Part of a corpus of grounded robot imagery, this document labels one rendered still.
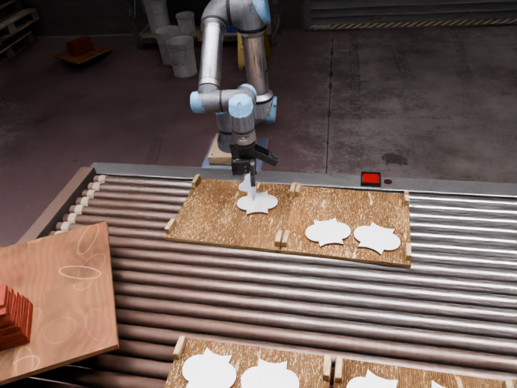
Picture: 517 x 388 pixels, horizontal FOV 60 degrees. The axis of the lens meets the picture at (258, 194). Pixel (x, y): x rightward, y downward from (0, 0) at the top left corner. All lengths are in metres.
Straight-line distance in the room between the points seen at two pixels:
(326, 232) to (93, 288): 0.75
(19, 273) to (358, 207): 1.12
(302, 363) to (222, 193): 0.77
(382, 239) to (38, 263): 1.08
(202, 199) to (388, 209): 0.68
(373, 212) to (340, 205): 0.12
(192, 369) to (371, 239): 0.69
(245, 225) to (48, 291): 0.65
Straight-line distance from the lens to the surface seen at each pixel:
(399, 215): 1.64
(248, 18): 1.75
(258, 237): 1.54
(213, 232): 1.59
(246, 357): 1.26
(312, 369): 1.24
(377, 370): 1.25
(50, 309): 1.39
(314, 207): 1.65
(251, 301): 1.39
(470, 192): 1.84
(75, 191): 1.96
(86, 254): 1.49
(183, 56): 5.08
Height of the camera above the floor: 2.00
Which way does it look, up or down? 38 degrees down
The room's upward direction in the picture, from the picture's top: 6 degrees counter-clockwise
